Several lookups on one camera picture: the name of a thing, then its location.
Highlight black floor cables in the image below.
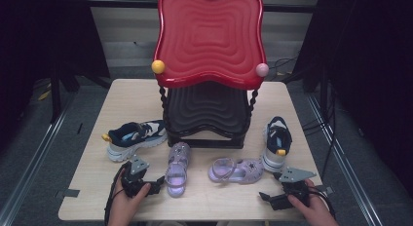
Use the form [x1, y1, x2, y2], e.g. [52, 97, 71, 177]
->
[269, 55, 301, 85]

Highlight navy and white sneaker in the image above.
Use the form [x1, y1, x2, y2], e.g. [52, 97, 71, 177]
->
[259, 116, 293, 173]
[101, 119, 169, 163]

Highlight metal floor rail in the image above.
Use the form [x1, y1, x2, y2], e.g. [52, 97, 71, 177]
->
[306, 94, 384, 226]
[0, 95, 77, 226]

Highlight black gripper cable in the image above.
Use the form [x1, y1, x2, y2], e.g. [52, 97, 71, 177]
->
[308, 188, 337, 219]
[104, 162, 129, 226]

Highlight purple sandal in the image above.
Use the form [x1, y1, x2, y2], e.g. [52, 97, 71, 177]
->
[164, 141, 192, 199]
[207, 157, 265, 185]

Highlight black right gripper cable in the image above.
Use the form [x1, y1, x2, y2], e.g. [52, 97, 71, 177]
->
[308, 188, 337, 219]

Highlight dark metal stand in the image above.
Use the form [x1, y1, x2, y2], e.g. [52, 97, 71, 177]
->
[48, 68, 63, 125]

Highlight dark curtain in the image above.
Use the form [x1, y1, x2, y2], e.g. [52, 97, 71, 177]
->
[0, 0, 111, 149]
[293, 0, 413, 198]

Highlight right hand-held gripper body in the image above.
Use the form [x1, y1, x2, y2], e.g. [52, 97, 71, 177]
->
[278, 167, 317, 206]

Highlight person's right hand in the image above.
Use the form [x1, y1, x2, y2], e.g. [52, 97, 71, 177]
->
[286, 178, 340, 226]

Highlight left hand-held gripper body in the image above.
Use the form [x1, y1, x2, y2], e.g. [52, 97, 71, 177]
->
[120, 154, 156, 199]

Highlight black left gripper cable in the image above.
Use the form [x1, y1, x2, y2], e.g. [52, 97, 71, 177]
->
[104, 162, 129, 226]

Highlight person's left hand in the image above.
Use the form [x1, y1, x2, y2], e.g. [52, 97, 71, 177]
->
[108, 171, 152, 226]

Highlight grey tape piece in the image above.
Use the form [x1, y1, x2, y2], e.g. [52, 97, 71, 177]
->
[55, 188, 81, 200]
[312, 184, 335, 195]

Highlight yellow floor object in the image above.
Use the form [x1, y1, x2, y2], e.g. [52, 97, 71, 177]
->
[37, 89, 53, 102]

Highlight red and black shoe rack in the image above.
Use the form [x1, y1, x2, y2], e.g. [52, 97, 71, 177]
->
[151, 0, 271, 150]

